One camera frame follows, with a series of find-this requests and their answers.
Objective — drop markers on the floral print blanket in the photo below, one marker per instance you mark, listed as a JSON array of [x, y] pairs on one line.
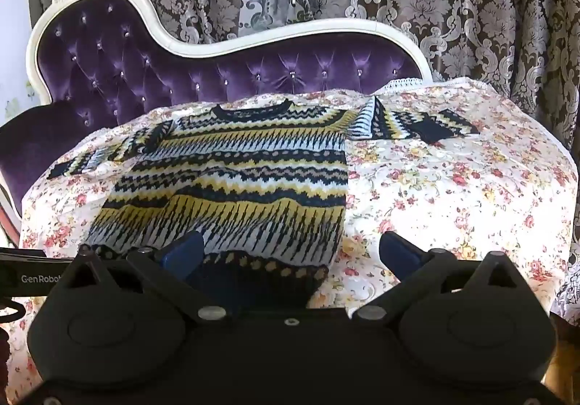
[[453, 205]]

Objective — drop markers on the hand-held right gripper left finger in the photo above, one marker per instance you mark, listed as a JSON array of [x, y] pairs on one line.
[[181, 251]]

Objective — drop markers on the yellow navy white patterned sweater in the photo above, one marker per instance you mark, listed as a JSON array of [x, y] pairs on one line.
[[235, 169]]

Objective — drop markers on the purple tufted velvet sofa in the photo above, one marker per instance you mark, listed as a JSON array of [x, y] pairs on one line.
[[136, 70]]

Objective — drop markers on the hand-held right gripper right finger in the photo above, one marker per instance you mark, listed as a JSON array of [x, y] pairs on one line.
[[401, 251]]

